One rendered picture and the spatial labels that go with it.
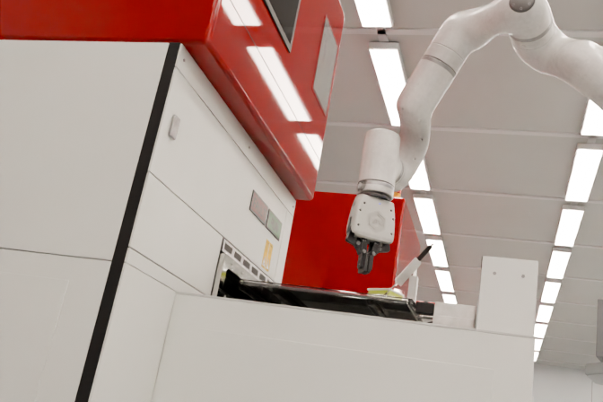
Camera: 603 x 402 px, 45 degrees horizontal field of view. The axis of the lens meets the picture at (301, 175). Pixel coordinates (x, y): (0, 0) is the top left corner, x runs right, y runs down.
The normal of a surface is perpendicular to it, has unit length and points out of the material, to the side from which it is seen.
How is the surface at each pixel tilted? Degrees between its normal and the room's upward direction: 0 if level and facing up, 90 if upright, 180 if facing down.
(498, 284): 90
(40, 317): 90
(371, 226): 90
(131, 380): 90
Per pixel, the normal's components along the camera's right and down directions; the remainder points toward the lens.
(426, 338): -0.24, -0.37
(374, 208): 0.36, -0.30
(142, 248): 0.96, 0.07
